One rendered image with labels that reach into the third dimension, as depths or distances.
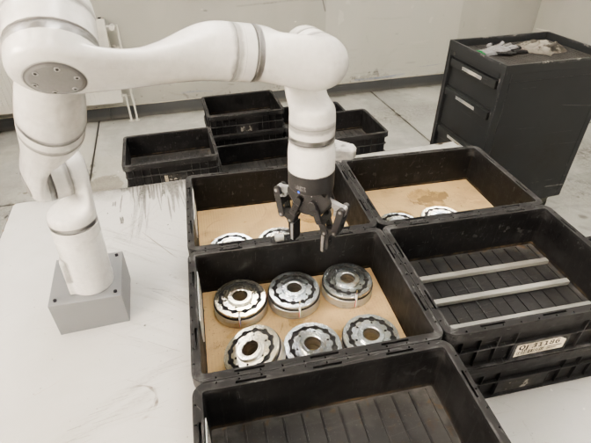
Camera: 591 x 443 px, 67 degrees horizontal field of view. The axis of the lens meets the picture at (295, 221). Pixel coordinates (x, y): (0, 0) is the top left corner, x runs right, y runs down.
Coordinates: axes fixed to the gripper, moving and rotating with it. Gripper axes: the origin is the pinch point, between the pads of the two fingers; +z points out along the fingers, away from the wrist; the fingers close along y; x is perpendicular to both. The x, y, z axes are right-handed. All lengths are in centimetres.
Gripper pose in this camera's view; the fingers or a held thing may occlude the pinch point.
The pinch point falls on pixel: (310, 236)
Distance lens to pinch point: 79.2
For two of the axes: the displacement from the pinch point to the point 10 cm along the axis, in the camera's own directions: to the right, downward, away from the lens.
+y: 8.4, 3.2, -4.4
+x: 5.4, -5.0, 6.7
